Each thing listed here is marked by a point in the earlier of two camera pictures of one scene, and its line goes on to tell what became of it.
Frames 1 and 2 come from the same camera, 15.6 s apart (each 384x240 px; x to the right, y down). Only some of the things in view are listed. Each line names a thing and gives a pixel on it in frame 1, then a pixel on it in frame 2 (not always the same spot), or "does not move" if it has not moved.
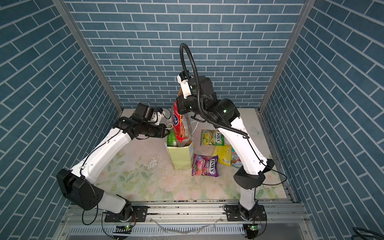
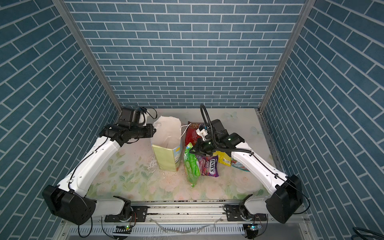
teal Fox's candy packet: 235,161 does not move
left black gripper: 162,131 -> 150,129
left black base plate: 139,214 does not move
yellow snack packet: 224,153 does not move
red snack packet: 182,122 -> 191,135
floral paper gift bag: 182,155 -> 167,142
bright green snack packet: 171,140 -> 192,165
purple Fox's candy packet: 205,165 does not move
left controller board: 122,229 does not move
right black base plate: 233,213 does not move
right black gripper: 183,104 -> 199,146
